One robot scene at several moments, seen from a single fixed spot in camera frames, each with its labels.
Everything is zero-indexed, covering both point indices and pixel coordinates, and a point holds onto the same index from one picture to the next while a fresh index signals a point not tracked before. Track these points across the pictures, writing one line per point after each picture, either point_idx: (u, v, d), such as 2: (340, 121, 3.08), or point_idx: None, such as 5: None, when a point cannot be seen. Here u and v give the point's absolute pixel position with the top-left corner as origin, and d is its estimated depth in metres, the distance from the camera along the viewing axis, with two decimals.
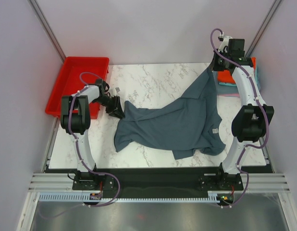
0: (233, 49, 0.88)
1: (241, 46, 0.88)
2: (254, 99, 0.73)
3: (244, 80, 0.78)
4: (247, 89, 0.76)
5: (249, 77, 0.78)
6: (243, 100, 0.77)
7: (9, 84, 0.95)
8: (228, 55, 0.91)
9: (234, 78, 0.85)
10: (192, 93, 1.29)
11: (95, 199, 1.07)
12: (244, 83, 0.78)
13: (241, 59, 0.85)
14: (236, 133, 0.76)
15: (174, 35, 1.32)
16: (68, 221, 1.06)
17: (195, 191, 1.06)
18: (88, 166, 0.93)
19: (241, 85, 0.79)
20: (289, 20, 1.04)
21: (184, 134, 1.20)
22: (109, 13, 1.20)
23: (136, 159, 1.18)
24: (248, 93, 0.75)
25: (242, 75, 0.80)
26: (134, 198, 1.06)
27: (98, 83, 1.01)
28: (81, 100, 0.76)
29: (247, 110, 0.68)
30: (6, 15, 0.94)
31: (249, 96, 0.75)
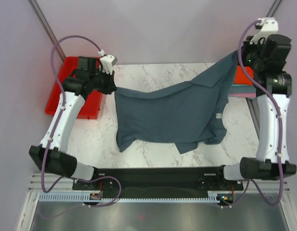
0: (270, 60, 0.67)
1: (283, 57, 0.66)
2: (274, 154, 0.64)
3: (271, 122, 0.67)
4: (270, 137, 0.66)
5: (279, 117, 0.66)
6: (262, 148, 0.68)
7: (8, 84, 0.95)
8: (263, 64, 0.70)
9: (260, 104, 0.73)
10: (206, 81, 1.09)
11: (95, 199, 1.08)
12: (270, 127, 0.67)
13: (276, 82, 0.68)
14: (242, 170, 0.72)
15: (174, 36, 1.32)
16: (68, 221, 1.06)
17: (195, 191, 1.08)
18: (85, 178, 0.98)
19: (265, 128, 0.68)
20: (289, 19, 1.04)
21: (187, 124, 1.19)
22: (109, 13, 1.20)
23: (136, 159, 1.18)
24: (270, 142, 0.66)
25: (271, 110, 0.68)
26: (134, 198, 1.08)
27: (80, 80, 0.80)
28: (53, 156, 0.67)
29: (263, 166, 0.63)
30: (6, 15, 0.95)
31: (270, 147, 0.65)
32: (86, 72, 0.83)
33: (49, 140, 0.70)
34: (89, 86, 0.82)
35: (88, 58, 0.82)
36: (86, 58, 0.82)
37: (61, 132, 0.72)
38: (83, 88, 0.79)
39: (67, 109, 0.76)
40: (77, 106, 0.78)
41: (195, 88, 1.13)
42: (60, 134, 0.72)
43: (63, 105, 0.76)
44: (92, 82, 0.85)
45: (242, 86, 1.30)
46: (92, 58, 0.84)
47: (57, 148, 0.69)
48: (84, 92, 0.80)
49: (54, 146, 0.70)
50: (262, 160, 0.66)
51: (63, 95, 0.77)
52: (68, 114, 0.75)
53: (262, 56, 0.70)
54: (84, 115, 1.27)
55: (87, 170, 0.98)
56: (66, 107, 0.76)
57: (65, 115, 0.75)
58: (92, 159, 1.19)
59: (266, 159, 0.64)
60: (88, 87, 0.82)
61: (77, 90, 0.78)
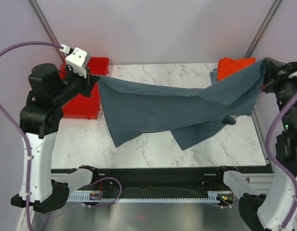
0: None
1: None
2: (277, 226, 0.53)
3: (284, 200, 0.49)
4: (279, 212, 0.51)
5: (296, 199, 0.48)
6: (266, 212, 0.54)
7: (8, 84, 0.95)
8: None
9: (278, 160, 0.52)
10: (220, 96, 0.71)
11: (95, 199, 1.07)
12: (282, 202, 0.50)
13: None
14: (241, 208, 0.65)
15: (174, 35, 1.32)
16: (68, 221, 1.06)
17: (194, 192, 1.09)
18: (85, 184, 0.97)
19: (278, 198, 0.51)
20: (289, 20, 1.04)
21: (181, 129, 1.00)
22: (109, 13, 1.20)
23: (136, 159, 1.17)
24: (277, 214, 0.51)
25: (289, 190, 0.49)
26: (134, 198, 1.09)
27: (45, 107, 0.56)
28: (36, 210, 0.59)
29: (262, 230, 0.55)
30: (6, 15, 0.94)
31: (275, 219, 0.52)
32: (45, 95, 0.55)
33: (27, 195, 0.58)
34: (55, 114, 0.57)
35: (43, 76, 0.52)
36: (41, 75, 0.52)
37: (38, 185, 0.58)
38: (47, 121, 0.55)
39: (36, 155, 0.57)
40: (47, 145, 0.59)
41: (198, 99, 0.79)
42: (37, 185, 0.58)
43: (29, 154, 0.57)
44: (60, 102, 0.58)
45: None
46: (50, 74, 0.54)
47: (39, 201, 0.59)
48: (49, 124, 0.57)
49: (34, 199, 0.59)
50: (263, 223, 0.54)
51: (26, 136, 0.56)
52: (39, 162, 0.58)
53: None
54: (84, 114, 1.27)
55: (86, 176, 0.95)
56: (34, 153, 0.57)
57: (35, 164, 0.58)
58: (92, 159, 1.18)
59: (267, 227, 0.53)
60: (54, 116, 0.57)
61: (40, 131, 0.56)
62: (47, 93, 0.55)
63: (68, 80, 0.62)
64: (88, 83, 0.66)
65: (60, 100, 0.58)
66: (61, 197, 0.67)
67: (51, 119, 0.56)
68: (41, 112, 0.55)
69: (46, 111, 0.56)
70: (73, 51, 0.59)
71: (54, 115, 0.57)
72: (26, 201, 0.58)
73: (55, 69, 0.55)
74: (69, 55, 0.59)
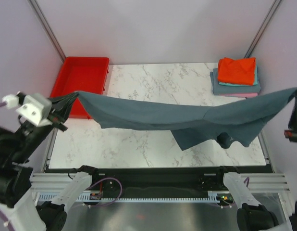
0: None
1: None
2: None
3: None
4: None
5: None
6: None
7: (9, 84, 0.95)
8: None
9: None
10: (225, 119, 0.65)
11: (95, 199, 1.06)
12: None
13: None
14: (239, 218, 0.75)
15: (173, 36, 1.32)
16: (67, 221, 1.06)
17: (195, 191, 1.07)
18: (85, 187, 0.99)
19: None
20: (289, 20, 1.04)
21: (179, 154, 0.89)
22: (108, 13, 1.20)
23: (136, 159, 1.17)
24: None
25: None
26: (134, 198, 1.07)
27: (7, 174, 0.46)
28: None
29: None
30: (6, 15, 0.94)
31: None
32: (2, 162, 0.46)
33: None
34: (22, 178, 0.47)
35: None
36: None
37: None
38: (11, 189, 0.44)
39: (13, 219, 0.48)
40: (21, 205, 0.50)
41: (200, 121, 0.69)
42: None
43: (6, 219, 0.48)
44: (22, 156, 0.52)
45: (242, 85, 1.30)
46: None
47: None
48: (14, 194, 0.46)
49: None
50: None
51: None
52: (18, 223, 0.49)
53: None
54: (84, 115, 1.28)
55: (84, 183, 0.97)
56: (11, 217, 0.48)
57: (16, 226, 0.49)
58: (92, 159, 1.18)
59: None
60: (20, 181, 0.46)
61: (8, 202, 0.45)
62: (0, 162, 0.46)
63: (30, 128, 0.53)
64: (60, 120, 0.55)
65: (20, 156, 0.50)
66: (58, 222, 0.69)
67: (17, 186, 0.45)
68: (3, 179, 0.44)
69: (9, 177, 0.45)
70: (25, 103, 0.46)
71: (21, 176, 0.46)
72: None
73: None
74: (20, 107, 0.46)
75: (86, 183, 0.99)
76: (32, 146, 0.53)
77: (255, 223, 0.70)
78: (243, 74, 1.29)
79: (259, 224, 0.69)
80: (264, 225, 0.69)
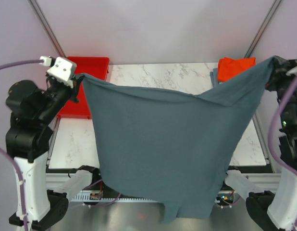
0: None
1: None
2: (291, 227, 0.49)
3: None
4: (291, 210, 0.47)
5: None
6: (278, 217, 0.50)
7: (9, 83, 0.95)
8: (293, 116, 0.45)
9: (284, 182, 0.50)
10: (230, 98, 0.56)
11: (95, 199, 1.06)
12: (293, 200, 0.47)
13: None
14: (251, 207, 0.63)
15: (173, 35, 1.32)
16: (67, 221, 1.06)
17: None
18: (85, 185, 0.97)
19: (290, 183, 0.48)
20: (289, 19, 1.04)
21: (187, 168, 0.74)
22: (108, 13, 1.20)
23: None
24: (289, 214, 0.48)
25: None
26: (133, 198, 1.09)
27: (31, 131, 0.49)
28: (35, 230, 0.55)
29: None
30: (6, 15, 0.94)
31: (288, 218, 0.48)
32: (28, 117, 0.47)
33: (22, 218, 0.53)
34: (44, 135, 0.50)
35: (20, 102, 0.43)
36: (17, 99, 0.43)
37: (33, 206, 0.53)
38: (35, 143, 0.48)
39: (27, 179, 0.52)
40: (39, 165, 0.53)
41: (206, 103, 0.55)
42: (33, 206, 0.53)
43: (21, 179, 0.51)
44: (47, 119, 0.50)
45: None
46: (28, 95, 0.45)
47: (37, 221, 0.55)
48: (38, 148, 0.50)
49: (31, 219, 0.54)
50: (276, 224, 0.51)
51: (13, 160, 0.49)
52: (32, 187, 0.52)
53: None
54: (84, 114, 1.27)
55: (84, 179, 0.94)
56: (26, 177, 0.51)
57: (29, 189, 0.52)
58: (92, 159, 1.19)
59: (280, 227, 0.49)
60: (43, 138, 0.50)
61: (29, 156, 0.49)
62: (30, 114, 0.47)
63: (52, 92, 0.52)
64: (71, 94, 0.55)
65: (48, 118, 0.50)
66: (61, 209, 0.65)
67: (40, 141, 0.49)
68: (29, 134, 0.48)
69: (33, 133, 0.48)
70: (56, 62, 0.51)
71: (43, 133, 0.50)
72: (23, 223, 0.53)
73: (34, 87, 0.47)
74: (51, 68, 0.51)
75: (87, 182, 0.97)
76: (57, 108, 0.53)
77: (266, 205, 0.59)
78: None
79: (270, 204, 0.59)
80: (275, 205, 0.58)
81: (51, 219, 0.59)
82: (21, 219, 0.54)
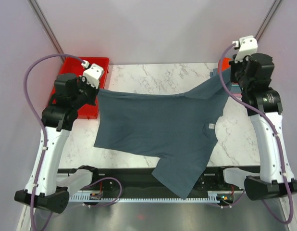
0: (256, 80, 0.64)
1: (268, 76, 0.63)
2: (279, 174, 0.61)
3: (270, 142, 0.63)
4: (271, 156, 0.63)
5: (277, 135, 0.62)
6: (265, 170, 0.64)
7: (9, 84, 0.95)
8: (247, 81, 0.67)
9: (257, 137, 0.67)
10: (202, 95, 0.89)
11: (95, 199, 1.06)
12: (269, 146, 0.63)
13: (266, 100, 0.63)
14: (249, 187, 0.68)
15: (174, 36, 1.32)
16: (68, 221, 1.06)
17: (194, 192, 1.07)
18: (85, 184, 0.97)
19: (262, 139, 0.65)
20: (289, 19, 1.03)
21: (182, 147, 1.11)
22: (109, 13, 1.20)
23: (136, 159, 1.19)
24: (273, 161, 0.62)
25: (267, 130, 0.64)
26: (134, 198, 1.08)
27: (63, 109, 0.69)
28: (41, 204, 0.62)
29: (272, 190, 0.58)
30: (6, 15, 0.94)
31: (274, 166, 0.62)
32: (66, 97, 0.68)
33: (34, 185, 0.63)
34: (71, 114, 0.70)
35: (63, 83, 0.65)
36: (63, 82, 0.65)
37: (46, 176, 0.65)
38: (66, 119, 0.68)
39: (50, 147, 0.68)
40: (60, 142, 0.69)
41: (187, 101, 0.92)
42: (45, 175, 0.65)
43: (45, 145, 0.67)
44: (76, 105, 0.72)
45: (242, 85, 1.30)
46: (71, 80, 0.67)
47: (43, 194, 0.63)
48: (67, 123, 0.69)
49: (39, 192, 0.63)
50: (267, 181, 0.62)
51: (44, 130, 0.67)
52: (52, 154, 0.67)
53: (247, 73, 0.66)
54: (84, 114, 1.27)
55: (85, 178, 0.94)
56: (49, 145, 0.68)
57: (48, 156, 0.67)
58: (92, 160, 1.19)
59: (272, 179, 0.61)
60: (71, 116, 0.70)
61: (59, 124, 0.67)
62: (68, 96, 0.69)
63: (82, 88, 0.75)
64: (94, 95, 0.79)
65: (76, 104, 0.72)
66: (61, 202, 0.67)
67: (69, 117, 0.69)
68: (61, 111, 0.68)
69: (65, 110, 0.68)
70: (92, 66, 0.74)
71: (71, 113, 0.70)
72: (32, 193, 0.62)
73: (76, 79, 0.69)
74: (87, 69, 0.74)
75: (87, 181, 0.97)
76: (83, 100, 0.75)
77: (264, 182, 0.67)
78: None
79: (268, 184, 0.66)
80: None
81: (52, 203, 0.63)
82: (30, 190, 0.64)
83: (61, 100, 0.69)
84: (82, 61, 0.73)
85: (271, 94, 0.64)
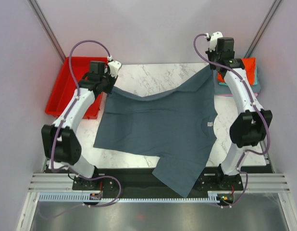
0: (223, 51, 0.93)
1: (231, 47, 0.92)
2: (250, 105, 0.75)
3: (239, 85, 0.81)
4: (242, 95, 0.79)
5: (242, 80, 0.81)
6: (241, 107, 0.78)
7: (8, 84, 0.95)
8: (218, 56, 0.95)
9: (231, 89, 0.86)
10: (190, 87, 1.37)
11: (95, 199, 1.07)
12: (239, 88, 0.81)
13: (231, 62, 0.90)
14: (234, 130, 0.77)
15: (174, 36, 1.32)
16: (68, 221, 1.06)
17: (194, 192, 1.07)
18: (86, 175, 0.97)
19: (235, 88, 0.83)
20: (289, 19, 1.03)
21: (182, 144, 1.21)
22: (109, 13, 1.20)
23: (136, 159, 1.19)
24: (244, 98, 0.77)
25: (236, 79, 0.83)
26: (134, 198, 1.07)
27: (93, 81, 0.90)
28: (63, 134, 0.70)
29: (246, 117, 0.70)
30: (5, 15, 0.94)
31: (245, 101, 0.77)
32: (96, 74, 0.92)
33: (62, 120, 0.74)
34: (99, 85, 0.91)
35: (98, 62, 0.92)
36: (97, 62, 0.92)
37: (73, 116, 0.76)
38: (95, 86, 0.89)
39: (81, 99, 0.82)
40: (89, 98, 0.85)
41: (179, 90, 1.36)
42: (72, 117, 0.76)
43: (78, 95, 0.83)
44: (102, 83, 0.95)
45: None
46: (102, 62, 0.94)
47: (68, 127, 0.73)
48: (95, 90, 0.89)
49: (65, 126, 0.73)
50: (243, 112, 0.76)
51: (78, 89, 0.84)
52: (81, 103, 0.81)
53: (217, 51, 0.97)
54: (84, 115, 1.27)
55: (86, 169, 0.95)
56: (80, 98, 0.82)
57: (78, 103, 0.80)
58: (92, 160, 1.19)
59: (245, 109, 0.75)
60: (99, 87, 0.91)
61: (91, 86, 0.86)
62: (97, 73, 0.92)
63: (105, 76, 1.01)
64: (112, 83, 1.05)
65: (103, 83, 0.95)
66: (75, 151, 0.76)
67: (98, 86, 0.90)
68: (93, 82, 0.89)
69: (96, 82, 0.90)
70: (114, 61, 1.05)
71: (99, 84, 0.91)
72: (60, 124, 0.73)
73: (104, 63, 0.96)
74: (111, 63, 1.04)
75: (86, 173, 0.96)
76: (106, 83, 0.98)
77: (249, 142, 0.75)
78: None
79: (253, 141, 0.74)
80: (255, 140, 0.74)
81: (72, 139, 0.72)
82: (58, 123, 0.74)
83: (92, 75, 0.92)
84: (109, 56, 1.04)
85: (236, 60, 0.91)
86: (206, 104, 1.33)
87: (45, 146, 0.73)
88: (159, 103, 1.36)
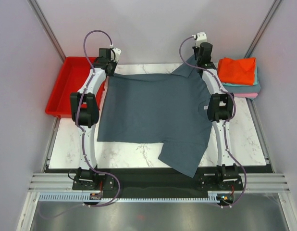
0: (203, 56, 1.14)
1: (209, 53, 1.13)
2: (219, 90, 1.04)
3: (211, 78, 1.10)
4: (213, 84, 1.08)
5: (213, 75, 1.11)
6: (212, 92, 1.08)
7: (8, 84, 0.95)
8: (199, 57, 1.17)
9: (205, 81, 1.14)
10: (182, 71, 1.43)
11: (95, 199, 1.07)
12: (211, 80, 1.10)
13: (206, 65, 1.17)
14: (209, 110, 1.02)
15: (174, 36, 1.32)
16: (68, 221, 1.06)
17: (195, 192, 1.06)
18: (90, 163, 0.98)
19: (208, 81, 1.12)
20: (289, 19, 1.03)
21: (183, 135, 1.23)
22: (108, 13, 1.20)
23: (136, 159, 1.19)
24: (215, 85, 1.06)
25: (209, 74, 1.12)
26: (134, 198, 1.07)
27: (103, 64, 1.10)
28: (88, 99, 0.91)
29: (215, 97, 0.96)
30: (5, 15, 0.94)
31: (215, 88, 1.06)
32: (105, 58, 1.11)
33: (85, 88, 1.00)
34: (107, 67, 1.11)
35: (106, 48, 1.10)
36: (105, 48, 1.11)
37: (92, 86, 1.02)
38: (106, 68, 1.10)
39: (97, 74, 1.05)
40: (103, 75, 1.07)
41: (174, 77, 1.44)
42: (92, 86, 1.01)
43: (93, 72, 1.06)
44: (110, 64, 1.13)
45: (242, 85, 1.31)
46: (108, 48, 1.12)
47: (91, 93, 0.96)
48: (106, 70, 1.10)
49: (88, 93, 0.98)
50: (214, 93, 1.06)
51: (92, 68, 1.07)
52: (96, 78, 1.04)
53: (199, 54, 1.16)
54: None
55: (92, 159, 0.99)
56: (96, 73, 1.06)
57: (94, 77, 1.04)
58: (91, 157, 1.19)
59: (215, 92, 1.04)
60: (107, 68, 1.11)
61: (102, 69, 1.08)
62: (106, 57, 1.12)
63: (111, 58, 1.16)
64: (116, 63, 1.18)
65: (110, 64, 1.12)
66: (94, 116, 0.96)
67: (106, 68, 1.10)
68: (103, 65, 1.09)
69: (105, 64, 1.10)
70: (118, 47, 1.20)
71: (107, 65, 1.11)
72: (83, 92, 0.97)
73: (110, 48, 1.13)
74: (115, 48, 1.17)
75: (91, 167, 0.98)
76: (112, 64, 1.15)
77: (222, 116, 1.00)
78: (243, 74, 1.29)
79: (224, 115, 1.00)
80: (225, 115, 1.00)
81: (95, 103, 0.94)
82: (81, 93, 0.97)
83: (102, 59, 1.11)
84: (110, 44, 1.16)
85: (209, 62, 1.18)
86: (201, 89, 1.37)
87: (72, 109, 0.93)
88: (161, 87, 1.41)
